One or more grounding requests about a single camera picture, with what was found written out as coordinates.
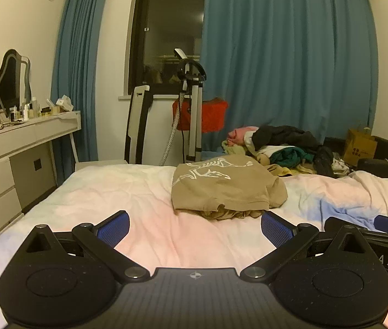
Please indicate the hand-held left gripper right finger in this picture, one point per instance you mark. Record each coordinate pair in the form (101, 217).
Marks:
(276, 228)

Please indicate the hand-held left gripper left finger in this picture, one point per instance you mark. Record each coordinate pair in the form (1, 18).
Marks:
(113, 228)

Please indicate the tan printed t-shirt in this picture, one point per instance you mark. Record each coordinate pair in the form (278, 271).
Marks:
(214, 185)

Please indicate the pastel bed blanket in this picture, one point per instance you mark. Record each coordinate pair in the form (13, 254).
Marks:
(129, 195)

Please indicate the yellow cloth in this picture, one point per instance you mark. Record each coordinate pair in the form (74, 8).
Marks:
(290, 171)

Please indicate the black sofa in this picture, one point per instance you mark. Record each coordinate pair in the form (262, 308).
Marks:
(385, 164)

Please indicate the white garment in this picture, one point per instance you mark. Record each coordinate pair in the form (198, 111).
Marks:
(269, 150)

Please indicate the yellow paper bag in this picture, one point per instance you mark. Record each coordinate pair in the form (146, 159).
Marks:
(360, 147)

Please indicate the pale green garment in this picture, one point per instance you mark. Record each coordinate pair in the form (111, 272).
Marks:
(235, 149)

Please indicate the black garment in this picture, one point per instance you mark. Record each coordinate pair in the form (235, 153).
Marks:
(283, 135)

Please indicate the pink garment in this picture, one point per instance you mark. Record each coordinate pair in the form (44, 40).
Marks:
(240, 133)

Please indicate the red bucket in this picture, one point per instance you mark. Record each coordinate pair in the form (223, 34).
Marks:
(214, 116)

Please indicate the tissue box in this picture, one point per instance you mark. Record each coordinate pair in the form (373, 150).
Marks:
(64, 103)

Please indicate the white vanity desk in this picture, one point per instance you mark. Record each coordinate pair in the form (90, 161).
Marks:
(2, 144)

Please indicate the garment steamer stand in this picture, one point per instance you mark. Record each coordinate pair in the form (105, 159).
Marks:
(194, 109)

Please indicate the group of cosmetic bottles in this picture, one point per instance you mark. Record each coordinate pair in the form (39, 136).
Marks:
(26, 111)

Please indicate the narrow blue curtain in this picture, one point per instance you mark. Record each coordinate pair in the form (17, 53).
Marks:
(77, 75)

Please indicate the wide blue curtain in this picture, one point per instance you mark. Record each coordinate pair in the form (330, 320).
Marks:
(283, 58)

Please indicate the wavy black mirror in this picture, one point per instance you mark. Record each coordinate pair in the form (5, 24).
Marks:
(9, 82)

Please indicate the dark window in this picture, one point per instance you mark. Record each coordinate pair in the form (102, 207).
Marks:
(170, 24)

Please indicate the white black folding frame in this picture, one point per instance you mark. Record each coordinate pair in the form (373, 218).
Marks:
(135, 123)

